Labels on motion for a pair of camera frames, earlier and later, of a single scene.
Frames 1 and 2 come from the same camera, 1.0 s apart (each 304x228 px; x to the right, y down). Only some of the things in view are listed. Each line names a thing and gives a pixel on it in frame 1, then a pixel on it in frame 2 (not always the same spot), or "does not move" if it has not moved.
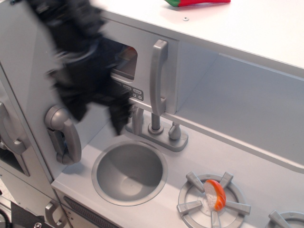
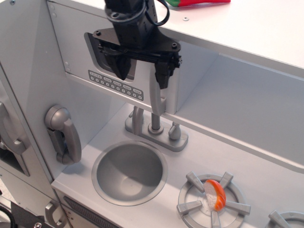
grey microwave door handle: (158, 54) does not move
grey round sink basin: (129, 173) does not move
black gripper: (85, 63) to (138, 40)
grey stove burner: (195, 211) does not move
